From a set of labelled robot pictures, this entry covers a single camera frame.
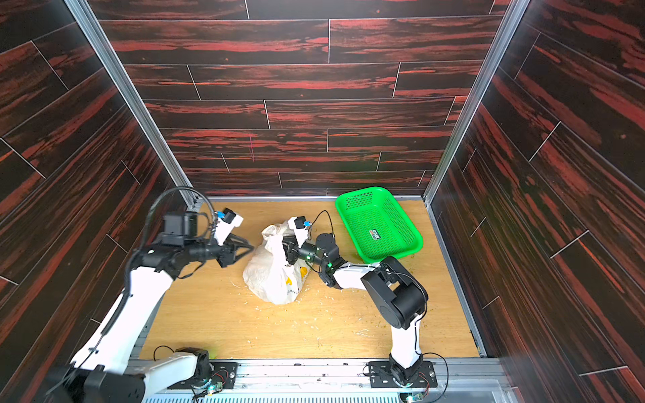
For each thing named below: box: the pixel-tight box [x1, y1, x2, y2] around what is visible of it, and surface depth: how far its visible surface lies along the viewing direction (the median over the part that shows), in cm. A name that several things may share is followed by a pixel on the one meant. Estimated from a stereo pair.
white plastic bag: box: [242, 219, 312, 305], surface depth 81 cm
